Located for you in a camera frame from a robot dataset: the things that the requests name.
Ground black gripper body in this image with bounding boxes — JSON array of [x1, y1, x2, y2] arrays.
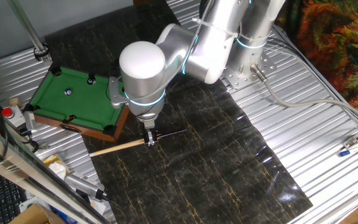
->
[[142, 121, 158, 141]]

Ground wooden pool cue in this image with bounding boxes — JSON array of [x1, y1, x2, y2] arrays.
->
[[88, 129, 186, 158]]

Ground mini green pool table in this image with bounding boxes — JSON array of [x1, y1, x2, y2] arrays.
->
[[23, 63, 131, 143]]

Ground black marble pattern mat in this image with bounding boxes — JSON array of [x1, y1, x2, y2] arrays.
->
[[44, 0, 313, 224]]

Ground yellow paper bag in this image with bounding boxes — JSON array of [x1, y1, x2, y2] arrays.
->
[[42, 154, 70, 181]]

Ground grey box with green button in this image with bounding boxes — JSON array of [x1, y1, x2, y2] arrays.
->
[[19, 195, 48, 215]]

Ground brown cardboard box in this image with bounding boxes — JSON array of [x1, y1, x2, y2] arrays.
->
[[7, 203, 67, 224]]

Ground silver metal pole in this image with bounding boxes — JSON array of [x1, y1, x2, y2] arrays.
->
[[6, 0, 51, 62]]

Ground blue capped pen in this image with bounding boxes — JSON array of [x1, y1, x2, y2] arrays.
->
[[339, 146, 358, 157]]

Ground colourful patterned cloth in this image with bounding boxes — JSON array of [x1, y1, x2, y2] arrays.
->
[[275, 0, 358, 108]]

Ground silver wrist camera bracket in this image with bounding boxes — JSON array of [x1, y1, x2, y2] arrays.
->
[[108, 76, 127, 110]]

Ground ribbed silver camera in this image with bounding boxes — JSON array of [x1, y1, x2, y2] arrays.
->
[[63, 172, 108, 200]]

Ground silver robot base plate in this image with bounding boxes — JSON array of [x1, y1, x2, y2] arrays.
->
[[219, 52, 278, 91]]

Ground silver clamp with black cable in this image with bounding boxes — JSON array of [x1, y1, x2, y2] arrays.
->
[[20, 111, 48, 153]]

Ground aluminium frame bar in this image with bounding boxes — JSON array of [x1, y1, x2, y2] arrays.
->
[[0, 118, 110, 224]]

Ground thick grey cable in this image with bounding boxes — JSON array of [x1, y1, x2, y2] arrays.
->
[[250, 64, 358, 128]]

